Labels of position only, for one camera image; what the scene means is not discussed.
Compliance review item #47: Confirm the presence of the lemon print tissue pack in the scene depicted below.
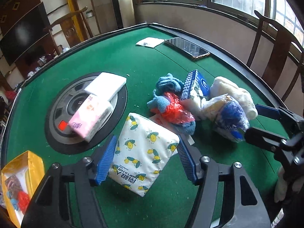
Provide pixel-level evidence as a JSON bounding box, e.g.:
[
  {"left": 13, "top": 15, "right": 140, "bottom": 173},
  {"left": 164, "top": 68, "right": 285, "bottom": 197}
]
[{"left": 108, "top": 113, "right": 179, "bottom": 197}]

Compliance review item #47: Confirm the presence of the white red-text packet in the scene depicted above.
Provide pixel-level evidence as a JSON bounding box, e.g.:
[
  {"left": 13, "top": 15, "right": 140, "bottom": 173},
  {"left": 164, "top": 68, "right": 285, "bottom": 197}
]
[{"left": 149, "top": 114, "right": 195, "bottom": 146}]

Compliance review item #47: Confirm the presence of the blue white tissue bag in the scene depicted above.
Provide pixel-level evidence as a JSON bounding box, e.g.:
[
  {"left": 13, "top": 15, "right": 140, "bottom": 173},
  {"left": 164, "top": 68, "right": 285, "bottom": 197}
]
[{"left": 187, "top": 93, "right": 250, "bottom": 144}]

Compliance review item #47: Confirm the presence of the white fluffy towel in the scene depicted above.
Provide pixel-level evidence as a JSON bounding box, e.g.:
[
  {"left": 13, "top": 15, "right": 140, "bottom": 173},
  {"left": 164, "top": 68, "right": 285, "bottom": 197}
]
[{"left": 209, "top": 76, "right": 258, "bottom": 120}]

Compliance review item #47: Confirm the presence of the red plastic bag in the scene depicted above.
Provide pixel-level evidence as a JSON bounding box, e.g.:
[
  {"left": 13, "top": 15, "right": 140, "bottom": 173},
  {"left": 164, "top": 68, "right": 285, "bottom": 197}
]
[{"left": 17, "top": 190, "right": 30, "bottom": 214}]

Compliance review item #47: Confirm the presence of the light blue knotted cloth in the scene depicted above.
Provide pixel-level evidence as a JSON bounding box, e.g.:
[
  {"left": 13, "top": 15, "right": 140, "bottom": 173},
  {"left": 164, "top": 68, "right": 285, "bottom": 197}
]
[{"left": 7, "top": 191, "right": 20, "bottom": 211}]

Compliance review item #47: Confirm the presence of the right hand white glove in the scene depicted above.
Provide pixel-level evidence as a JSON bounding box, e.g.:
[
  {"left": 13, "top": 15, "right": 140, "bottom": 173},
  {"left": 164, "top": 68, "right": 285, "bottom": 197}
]
[{"left": 274, "top": 166, "right": 304, "bottom": 203}]

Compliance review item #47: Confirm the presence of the pink tissue pack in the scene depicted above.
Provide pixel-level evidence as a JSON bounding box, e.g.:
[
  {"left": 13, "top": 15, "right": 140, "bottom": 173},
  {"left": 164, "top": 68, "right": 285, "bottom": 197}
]
[{"left": 68, "top": 94, "right": 113, "bottom": 142}]

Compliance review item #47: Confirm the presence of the blue tissue pocket pack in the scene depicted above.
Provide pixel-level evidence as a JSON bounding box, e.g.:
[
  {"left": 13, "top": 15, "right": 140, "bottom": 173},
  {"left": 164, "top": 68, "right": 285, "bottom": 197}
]
[{"left": 180, "top": 70, "right": 210, "bottom": 100}]

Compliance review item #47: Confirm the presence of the round mahjong table console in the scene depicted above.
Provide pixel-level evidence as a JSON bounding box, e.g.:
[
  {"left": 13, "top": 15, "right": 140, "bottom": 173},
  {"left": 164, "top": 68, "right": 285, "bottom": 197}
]
[{"left": 44, "top": 72, "right": 127, "bottom": 155}]

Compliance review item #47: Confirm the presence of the white tissue pack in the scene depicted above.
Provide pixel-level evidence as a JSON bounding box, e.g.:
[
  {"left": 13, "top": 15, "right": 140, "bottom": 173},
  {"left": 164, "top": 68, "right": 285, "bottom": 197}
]
[{"left": 85, "top": 72, "right": 127, "bottom": 101}]

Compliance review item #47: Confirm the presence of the brown pink knitted cloth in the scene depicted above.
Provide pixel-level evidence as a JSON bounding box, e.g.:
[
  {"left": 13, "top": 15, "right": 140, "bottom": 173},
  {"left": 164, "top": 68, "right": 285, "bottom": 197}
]
[{"left": 5, "top": 174, "right": 23, "bottom": 199}]

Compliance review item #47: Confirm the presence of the wooden chair by window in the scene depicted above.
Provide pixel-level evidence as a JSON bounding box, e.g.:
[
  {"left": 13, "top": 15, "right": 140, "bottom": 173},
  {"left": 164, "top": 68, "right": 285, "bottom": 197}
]
[{"left": 246, "top": 10, "right": 303, "bottom": 101}]

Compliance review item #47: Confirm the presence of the smartphone on table edge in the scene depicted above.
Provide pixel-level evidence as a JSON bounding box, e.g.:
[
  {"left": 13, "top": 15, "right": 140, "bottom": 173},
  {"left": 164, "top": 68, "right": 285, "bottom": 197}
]
[{"left": 164, "top": 37, "right": 210, "bottom": 60}]

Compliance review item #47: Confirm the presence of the white folded napkin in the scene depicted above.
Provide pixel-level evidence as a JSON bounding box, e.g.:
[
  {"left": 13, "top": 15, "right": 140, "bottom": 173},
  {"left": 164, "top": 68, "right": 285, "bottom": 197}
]
[{"left": 136, "top": 37, "right": 164, "bottom": 48}]

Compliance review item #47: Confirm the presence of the black television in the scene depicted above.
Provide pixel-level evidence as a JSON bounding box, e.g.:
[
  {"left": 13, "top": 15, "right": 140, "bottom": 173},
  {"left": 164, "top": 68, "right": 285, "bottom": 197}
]
[{"left": 1, "top": 2, "right": 50, "bottom": 65}]

